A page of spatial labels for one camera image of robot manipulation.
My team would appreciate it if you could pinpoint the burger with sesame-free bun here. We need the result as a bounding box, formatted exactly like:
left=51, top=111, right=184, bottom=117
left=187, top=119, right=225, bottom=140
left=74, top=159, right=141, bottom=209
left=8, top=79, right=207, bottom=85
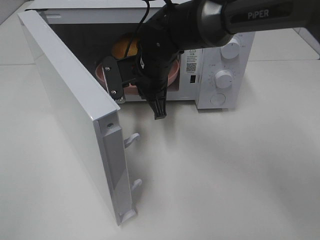
left=111, top=33, right=140, bottom=60

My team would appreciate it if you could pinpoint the upper white power knob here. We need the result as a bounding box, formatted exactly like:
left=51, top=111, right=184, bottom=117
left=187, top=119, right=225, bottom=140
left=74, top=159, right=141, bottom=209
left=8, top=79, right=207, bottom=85
left=220, top=37, right=241, bottom=60

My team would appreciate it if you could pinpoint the pink round plate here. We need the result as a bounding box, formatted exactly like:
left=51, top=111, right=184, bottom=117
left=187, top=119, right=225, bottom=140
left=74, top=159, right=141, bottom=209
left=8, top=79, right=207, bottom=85
left=95, top=58, right=180, bottom=95

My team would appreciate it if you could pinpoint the round door release button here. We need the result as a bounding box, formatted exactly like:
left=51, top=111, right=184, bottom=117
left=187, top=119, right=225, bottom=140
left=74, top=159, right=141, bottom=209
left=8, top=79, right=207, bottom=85
left=210, top=93, right=226, bottom=106

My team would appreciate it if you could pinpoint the white timer knob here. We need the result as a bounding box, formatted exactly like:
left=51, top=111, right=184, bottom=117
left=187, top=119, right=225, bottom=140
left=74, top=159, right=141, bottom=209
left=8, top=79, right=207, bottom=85
left=214, top=70, right=234, bottom=89

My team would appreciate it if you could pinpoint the white warning label sticker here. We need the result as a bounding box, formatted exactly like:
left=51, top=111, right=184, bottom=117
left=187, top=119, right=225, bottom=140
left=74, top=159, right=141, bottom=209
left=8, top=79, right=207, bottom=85
left=185, top=49, right=201, bottom=74

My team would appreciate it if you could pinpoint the white microwave oven body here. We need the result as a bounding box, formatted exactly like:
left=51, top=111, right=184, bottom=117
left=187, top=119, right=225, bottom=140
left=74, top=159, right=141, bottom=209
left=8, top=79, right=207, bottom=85
left=25, top=0, right=255, bottom=109

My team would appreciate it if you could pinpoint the white microwave door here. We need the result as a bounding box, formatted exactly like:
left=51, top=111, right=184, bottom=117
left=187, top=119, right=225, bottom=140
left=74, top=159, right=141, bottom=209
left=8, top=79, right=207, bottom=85
left=18, top=10, right=142, bottom=225

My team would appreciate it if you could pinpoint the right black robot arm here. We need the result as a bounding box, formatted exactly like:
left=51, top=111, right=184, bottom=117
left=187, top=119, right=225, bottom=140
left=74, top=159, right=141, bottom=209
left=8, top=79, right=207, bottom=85
left=117, top=0, right=320, bottom=119

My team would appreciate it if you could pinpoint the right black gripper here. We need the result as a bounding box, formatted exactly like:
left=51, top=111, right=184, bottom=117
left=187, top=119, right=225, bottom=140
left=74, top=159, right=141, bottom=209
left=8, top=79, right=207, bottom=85
left=117, top=18, right=184, bottom=120

